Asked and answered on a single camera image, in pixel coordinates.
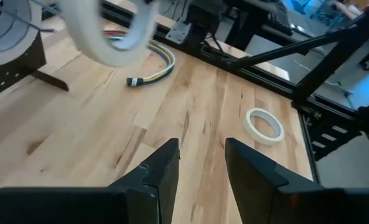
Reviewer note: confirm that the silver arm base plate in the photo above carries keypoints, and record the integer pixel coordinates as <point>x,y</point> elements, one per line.
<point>179,31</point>

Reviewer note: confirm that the dark chair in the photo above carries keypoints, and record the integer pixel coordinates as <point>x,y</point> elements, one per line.
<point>265,18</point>

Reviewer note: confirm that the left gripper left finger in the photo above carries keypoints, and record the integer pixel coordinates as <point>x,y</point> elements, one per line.
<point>78,207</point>

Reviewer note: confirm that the white masking tape roll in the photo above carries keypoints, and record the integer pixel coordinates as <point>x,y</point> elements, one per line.
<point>87,40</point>
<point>25,53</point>
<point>16,18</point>
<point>249,130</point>

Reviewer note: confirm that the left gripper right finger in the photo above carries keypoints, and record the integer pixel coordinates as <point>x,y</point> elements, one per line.
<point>296,205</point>

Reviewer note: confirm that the black metal pegboard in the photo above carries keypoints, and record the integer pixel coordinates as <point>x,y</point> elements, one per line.
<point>3,77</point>

